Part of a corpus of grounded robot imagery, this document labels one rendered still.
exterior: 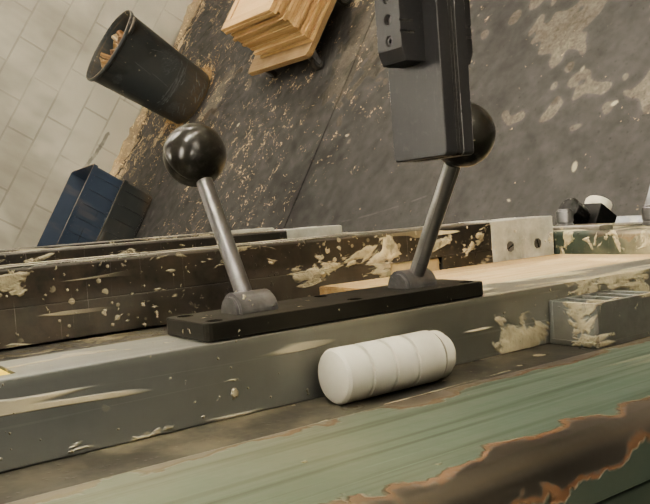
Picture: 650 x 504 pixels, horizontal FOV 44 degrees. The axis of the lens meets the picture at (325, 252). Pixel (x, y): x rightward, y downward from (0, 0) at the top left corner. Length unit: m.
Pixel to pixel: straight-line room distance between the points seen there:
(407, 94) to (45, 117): 5.78
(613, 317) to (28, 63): 5.70
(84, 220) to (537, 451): 4.85
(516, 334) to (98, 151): 5.70
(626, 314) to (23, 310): 0.49
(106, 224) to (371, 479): 4.89
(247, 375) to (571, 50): 2.52
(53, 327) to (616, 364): 0.57
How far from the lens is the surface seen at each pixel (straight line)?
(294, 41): 4.15
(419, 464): 0.17
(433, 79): 0.31
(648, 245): 1.08
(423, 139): 0.31
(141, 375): 0.39
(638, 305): 0.58
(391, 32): 0.31
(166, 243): 1.32
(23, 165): 5.99
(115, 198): 5.08
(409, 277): 0.50
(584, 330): 0.55
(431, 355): 0.45
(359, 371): 0.41
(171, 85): 5.21
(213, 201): 0.46
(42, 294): 0.75
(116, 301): 0.77
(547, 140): 2.68
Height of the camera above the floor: 1.71
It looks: 32 degrees down
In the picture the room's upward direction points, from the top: 60 degrees counter-clockwise
